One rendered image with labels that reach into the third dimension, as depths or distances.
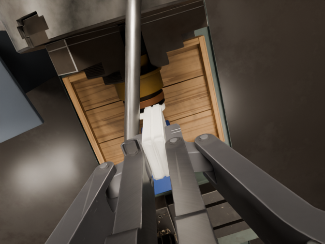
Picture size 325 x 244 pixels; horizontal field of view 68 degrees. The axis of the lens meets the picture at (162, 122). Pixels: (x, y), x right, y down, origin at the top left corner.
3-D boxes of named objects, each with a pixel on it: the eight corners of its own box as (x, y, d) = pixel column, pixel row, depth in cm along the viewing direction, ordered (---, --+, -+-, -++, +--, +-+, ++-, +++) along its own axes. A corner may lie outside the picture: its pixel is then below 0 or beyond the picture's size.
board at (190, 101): (66, 75, 62) (61, 78, 58) (199, 35, 62) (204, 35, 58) (107, 170, 73) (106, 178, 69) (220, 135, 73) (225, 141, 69)
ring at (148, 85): (100, 68, 37) (120, 121, 40) (158, 50, 37) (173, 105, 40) (106, 61, 45) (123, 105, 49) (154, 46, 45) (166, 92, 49)
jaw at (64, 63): (89, 11, 37) (19, 22, 28) (113, 1, 34) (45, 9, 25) (113, 79, 41) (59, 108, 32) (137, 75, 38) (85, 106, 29)
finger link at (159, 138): (152, 140, 15) (163, 137, 15) (152, 105, 22) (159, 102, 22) (165, 178, 16) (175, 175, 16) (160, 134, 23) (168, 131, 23)
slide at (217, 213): (101, 215, 71) (99, 226, 67) (240, 172, 72) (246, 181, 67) (122, 256, 78) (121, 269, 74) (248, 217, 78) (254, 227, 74)
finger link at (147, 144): (165, 178, 16) (154, 181, 16) (160, 134, 23) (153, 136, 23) (152, 140, 15) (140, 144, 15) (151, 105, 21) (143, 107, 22)
